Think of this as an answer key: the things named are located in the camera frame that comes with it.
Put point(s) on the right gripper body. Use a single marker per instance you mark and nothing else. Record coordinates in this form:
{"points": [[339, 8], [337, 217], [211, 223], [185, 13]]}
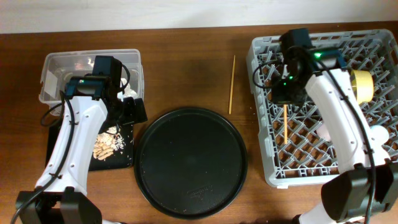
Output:
{"points": [[283, 93]]}

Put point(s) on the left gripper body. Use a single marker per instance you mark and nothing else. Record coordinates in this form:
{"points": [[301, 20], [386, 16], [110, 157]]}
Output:
{"points": [[129, 114]]}

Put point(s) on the large white tissue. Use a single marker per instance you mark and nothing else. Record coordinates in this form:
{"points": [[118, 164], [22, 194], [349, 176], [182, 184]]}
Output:
{"points": [[128, 91]]}

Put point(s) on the food scraps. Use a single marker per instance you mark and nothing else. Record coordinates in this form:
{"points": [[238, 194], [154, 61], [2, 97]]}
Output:
{"points": [[107, 143]]}

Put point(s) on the pink cup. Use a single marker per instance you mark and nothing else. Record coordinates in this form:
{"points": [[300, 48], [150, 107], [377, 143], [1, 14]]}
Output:
{"points": [[323, 133]]}

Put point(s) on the yellow bowl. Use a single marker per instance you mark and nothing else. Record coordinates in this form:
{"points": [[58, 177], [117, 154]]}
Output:
{"points": [[363, 86]]}

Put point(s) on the blue cup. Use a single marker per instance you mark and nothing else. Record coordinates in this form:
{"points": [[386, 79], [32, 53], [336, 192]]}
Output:
{"points": [[380, 134]]}

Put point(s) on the wooden chopstick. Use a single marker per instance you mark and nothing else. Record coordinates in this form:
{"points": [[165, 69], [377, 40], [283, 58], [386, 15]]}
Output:
{"points": [[285, 125], [231, 86]]}

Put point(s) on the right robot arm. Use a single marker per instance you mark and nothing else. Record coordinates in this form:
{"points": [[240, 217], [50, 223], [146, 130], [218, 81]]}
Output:
{"points": [[367, 183]]}

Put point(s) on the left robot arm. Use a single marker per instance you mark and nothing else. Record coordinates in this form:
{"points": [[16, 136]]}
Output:
{"points": [[90, 105]]}

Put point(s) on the grey dishwasher rack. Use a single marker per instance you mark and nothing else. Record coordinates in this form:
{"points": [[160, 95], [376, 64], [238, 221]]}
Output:
{"points": [[308, 159]]}

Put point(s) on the black rectangular tray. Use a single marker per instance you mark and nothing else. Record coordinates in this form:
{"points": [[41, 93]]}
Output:
{"points": [[118, 160]]}

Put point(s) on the round black tray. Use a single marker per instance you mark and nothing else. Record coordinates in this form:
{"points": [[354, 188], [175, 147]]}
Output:
{"points": [[191, 163]]}

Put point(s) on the clear plastic bin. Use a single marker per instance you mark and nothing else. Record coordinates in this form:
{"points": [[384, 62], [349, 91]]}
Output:
{"points": [[61, 66]]}

